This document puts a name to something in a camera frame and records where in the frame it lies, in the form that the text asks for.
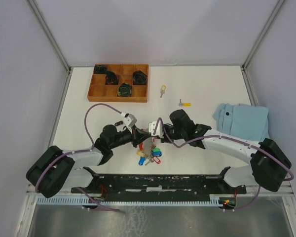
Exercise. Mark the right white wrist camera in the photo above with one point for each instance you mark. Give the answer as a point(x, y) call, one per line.
point(155, 129)

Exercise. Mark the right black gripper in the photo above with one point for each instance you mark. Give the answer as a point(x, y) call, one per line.
point(164, 139)

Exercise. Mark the wooden compartment tray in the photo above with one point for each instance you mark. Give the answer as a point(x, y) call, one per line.
point(119, 83)

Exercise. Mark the light blue cloth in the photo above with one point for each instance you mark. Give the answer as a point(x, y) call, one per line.
point(242, 121)

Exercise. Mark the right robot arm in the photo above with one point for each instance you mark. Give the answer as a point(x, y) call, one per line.
point(265, 163)

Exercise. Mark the yellow key tag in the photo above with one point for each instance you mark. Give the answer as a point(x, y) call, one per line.
point(140, 153)

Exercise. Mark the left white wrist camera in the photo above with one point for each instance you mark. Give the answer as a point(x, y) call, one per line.
point(129, 120)

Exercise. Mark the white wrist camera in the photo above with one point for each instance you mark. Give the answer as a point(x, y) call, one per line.
point(129, 120)
point(155, 129)

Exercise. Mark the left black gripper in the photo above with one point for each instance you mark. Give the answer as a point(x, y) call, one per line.
point(138, 136)

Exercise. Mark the yellow tag key upper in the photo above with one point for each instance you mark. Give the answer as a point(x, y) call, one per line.
point(162, 90)

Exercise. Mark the blue key tag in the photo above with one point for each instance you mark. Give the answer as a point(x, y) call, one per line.
point(141, 161)

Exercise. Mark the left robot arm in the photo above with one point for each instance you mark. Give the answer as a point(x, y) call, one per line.
point(57, 169)

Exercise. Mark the yellow tag key right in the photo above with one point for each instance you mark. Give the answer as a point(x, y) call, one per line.
point(184, 104)

